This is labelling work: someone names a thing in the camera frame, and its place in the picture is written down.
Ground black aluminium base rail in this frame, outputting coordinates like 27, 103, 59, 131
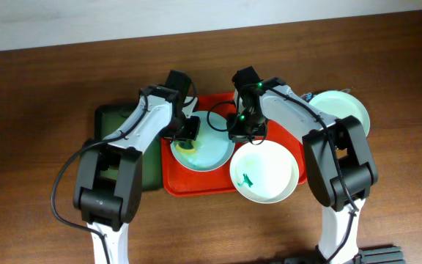
269, 245, 407, 264

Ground yellow green scrub sponge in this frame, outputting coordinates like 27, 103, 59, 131
176, 142, 196, 154

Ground red plastic tray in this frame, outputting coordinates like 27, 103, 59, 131
159, 91, 309, 198

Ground pale blue plate top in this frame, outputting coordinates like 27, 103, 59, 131
170, 111, 235, 172

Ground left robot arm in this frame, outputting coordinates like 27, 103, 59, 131
73, 70, 200, 263

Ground dark green rectangular tray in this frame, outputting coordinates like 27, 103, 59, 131
95, 103, 163, 191

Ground pale green plate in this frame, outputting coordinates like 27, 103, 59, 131
309, 90, 371, 136

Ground white plate bottom right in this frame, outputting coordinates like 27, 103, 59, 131
229, 141, 300, 204

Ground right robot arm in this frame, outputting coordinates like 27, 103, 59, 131
227, 67, 378, 263

